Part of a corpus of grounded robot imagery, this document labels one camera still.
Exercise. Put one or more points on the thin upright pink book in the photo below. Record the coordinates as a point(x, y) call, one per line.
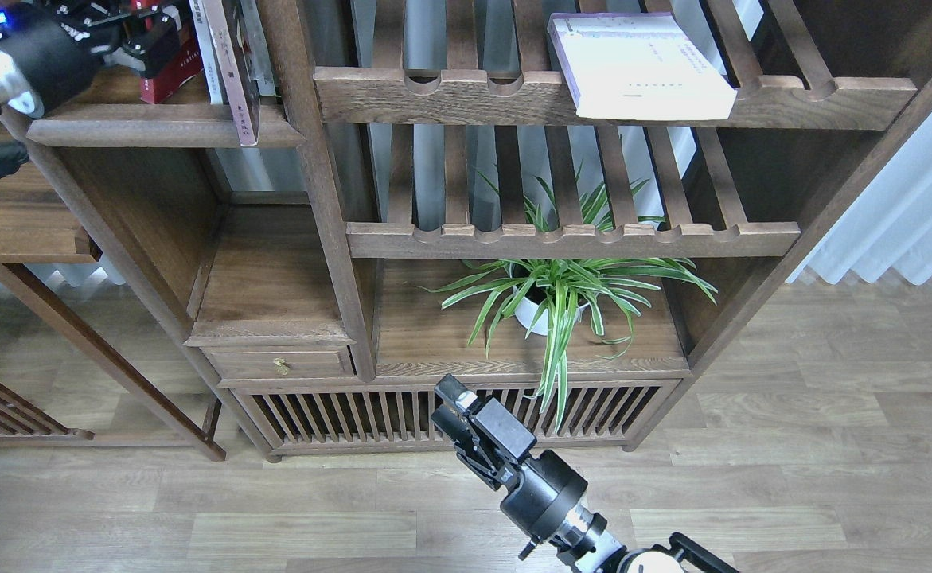
point(224, 20)

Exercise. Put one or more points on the white pleated curtain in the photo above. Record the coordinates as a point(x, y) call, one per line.
point(888, 228)

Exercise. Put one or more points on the green spider plant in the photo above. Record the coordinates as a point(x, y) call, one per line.
point(609, 287)

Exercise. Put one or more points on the white plant pot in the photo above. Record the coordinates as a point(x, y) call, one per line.
point(527, 310)

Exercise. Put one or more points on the yellow green paperback book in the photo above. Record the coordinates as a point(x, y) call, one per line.
point(208, 58)

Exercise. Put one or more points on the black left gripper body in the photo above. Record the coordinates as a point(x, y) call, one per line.
point(51, 51)

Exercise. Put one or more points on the white purple paperback book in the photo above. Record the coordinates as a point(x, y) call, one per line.
point(637, 67)

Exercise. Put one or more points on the brass drawer knob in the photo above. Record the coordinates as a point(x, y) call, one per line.
point(281, 366)

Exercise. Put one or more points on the dark wooden bookshelf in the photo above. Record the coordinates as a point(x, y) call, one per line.
point(410, 171)

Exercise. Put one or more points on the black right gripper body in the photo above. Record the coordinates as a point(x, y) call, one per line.
point(540, 491)

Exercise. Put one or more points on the red paperback book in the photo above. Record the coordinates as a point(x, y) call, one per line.
point(185, 64)

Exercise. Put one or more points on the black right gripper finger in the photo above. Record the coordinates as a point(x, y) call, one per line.
point(453, 392)
point(449, 424)

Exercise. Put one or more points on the grey upright book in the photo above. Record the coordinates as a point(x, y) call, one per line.
point(258, 52)

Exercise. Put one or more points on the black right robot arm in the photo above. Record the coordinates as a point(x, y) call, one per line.
point(591, 548)

